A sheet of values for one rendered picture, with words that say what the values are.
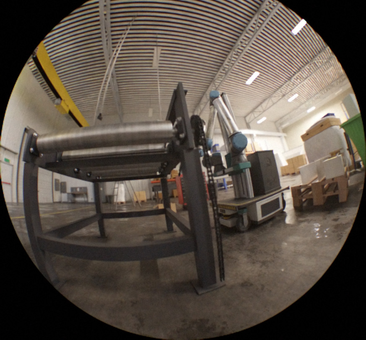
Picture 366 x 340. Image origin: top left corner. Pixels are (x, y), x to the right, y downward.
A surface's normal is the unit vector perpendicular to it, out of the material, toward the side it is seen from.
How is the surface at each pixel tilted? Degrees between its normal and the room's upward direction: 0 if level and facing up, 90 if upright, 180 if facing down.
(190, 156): 90
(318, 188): 90
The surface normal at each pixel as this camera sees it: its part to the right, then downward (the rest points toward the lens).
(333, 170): -0.94, 0.06
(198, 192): 0.25, -0.27
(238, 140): -0.19, -0.12
